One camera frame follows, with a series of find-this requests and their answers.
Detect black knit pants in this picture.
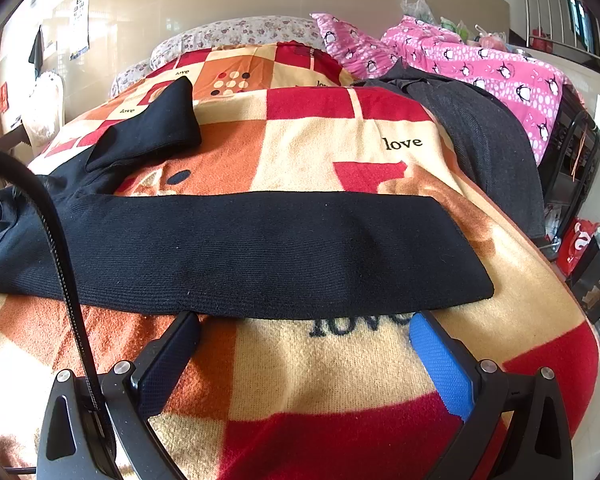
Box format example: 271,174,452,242
0,78,494,320

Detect checkered love blanket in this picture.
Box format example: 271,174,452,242
0,42,600,479

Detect red shopping bag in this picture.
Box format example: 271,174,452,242
556,218,600,278

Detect dark grey garment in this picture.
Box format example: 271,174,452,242
356,62,544,238

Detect pink penguin quilt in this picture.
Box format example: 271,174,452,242
311,13,567,162

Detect white ornate chair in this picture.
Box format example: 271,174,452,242
21,72,65,156

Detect clear plastic bag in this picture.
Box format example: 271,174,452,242
400,0,437,24

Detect floral pillow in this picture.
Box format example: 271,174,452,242
109,15,324,99

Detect black bed frame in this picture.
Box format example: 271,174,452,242
539,86,600,242

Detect black cable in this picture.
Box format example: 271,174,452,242
0,144,109,441

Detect wall calendar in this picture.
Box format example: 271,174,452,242
68,0,90,61

